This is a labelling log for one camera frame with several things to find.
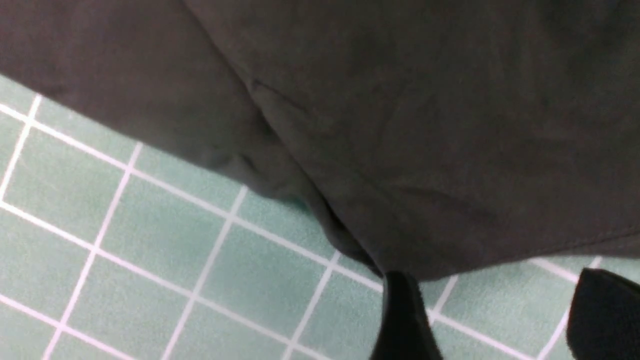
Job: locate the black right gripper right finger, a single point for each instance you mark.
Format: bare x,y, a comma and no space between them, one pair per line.
604,317

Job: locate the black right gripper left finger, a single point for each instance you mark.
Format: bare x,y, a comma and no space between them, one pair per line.
405,332

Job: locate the dark gray long-sleeve top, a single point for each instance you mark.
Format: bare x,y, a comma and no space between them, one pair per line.
429,136

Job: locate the green checkered tablecloth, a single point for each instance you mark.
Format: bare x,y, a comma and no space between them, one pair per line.
111,250

